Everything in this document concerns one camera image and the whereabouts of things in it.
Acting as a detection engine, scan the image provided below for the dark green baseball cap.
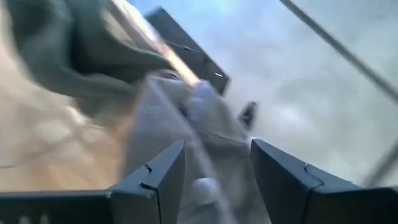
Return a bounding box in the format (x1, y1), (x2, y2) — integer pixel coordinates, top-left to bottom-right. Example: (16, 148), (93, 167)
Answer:
(5, 0), (177, 118)

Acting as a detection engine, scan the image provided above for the grey baseball cap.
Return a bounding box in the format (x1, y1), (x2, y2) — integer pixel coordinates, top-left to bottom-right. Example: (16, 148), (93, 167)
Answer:
(178, 83), (271, 224)

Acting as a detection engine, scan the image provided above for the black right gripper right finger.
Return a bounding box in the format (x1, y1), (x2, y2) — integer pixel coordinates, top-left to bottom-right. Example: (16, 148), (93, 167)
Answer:
(250, 139), (398, 224)

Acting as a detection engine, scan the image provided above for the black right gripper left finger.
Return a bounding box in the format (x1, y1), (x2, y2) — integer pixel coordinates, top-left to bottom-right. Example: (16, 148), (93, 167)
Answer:
(0, 139), (187, 224)

